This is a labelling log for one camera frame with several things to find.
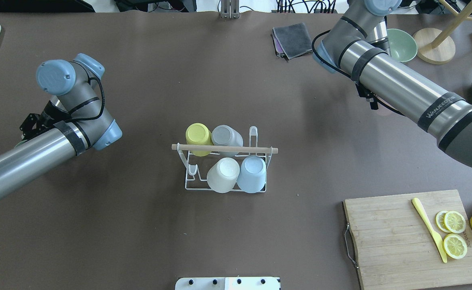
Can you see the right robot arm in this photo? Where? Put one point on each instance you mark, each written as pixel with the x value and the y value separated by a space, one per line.
pixel 443 114

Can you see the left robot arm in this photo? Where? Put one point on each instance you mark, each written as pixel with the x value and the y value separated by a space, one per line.
pixel 73 121

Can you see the grey cup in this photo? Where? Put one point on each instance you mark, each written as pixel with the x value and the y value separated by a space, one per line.
pixel 223 135

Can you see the white cup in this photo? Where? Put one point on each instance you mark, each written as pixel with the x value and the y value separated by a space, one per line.
pixel 222 177

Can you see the light blue cup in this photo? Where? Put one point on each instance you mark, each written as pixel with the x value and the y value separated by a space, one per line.
pixel 252 176

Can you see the yellow cup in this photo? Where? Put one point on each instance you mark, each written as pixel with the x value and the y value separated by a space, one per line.
pixel 198 134

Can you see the grey folded cloth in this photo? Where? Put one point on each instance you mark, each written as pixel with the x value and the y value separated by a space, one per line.
pixel 291 41

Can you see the wooden cutting board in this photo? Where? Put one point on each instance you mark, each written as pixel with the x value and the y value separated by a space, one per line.
pixel 393 247

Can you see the green ceramic bowl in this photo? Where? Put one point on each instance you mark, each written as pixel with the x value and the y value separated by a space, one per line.
pixel 403 47

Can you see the wooden mug tree stand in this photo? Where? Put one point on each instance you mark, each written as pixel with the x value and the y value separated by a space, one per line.
pixel 436 46

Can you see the yellow plastic knife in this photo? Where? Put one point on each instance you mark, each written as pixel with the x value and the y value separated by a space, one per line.
pixel 434 235

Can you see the lemon slice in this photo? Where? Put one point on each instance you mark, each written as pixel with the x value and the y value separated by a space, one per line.
pixel 450 222
pixel 455 246

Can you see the white wire cup rack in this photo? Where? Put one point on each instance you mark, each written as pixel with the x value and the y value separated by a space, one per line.
pixel 216 160

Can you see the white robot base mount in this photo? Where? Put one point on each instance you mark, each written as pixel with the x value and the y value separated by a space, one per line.
pixel 229 283

